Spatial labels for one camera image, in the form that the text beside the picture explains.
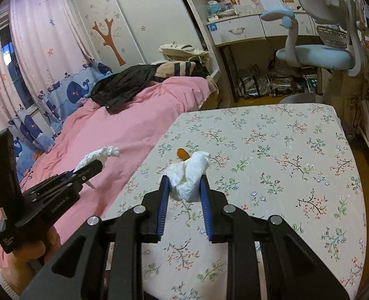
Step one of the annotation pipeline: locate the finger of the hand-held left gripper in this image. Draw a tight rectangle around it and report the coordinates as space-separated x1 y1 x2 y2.
66 159 104 192

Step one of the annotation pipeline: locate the person's left hand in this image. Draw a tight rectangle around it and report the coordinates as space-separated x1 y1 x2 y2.
14 227 62 265

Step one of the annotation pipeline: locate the striped pillow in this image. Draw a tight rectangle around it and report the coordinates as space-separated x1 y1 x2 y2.
153 61 197 83

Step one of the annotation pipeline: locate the window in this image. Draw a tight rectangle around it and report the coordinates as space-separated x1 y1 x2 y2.
0 6 36 110

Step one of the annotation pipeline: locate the black jacket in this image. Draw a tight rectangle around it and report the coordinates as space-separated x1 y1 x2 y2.
91 64 160 113

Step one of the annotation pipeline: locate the white wardrobe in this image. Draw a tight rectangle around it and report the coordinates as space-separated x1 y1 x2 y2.
70 0 204 69

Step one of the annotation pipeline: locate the white desk with drawers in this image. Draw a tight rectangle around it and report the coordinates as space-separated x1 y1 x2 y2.
206 6 321 104

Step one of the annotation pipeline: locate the light blue container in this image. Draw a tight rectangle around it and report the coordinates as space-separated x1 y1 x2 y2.
206 1 225 16

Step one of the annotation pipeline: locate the beige canvas bag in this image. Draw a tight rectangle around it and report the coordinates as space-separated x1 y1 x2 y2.
159 41 210 66

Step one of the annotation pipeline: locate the white tissue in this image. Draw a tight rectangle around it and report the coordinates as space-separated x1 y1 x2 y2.
74 145 120 191
166 151 210 202

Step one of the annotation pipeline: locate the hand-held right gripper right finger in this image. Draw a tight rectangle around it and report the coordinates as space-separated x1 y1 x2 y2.
199 175 350 300

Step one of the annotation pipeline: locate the pink whale print curtain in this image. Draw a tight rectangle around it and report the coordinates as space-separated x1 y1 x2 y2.
0 0 116 176

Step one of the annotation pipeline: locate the stack of newspapers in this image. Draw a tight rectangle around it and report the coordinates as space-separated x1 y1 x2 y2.
269 65 319 96

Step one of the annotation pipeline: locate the pink blanket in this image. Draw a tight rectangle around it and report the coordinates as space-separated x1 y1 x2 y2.
0 76 219 257

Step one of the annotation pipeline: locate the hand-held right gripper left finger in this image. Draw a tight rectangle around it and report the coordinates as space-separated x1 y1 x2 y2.
20 175 172 300

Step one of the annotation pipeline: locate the person's left forearm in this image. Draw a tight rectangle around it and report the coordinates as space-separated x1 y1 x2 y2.
0 264 21 299

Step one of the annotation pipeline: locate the blue grey desk chair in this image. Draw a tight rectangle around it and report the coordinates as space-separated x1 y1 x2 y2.
261 0 369 105

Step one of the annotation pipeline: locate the floral tablecloth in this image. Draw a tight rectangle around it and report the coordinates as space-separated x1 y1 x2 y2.
101 103 368 300

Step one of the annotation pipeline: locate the clear plastic bag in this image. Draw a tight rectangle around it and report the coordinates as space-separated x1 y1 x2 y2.
236 65 271 99

